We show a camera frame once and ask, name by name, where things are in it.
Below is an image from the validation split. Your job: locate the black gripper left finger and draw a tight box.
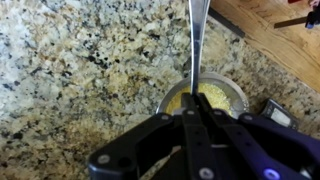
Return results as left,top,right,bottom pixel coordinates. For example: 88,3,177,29
87,93,219,180

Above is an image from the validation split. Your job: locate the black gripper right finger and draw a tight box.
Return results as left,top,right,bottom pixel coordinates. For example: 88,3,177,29
196,93,320,180

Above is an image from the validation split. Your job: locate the silver metal spoon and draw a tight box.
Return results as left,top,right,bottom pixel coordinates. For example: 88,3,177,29
188,0,212,98

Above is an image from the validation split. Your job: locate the silver bowl holding yellow grains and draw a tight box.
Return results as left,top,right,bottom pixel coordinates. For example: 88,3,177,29
155,72,251,120

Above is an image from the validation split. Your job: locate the yellow grain pile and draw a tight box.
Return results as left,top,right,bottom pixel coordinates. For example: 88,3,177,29
165,83,234,116

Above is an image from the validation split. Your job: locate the black clamp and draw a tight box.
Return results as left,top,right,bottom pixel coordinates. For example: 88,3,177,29
273,0,320,30

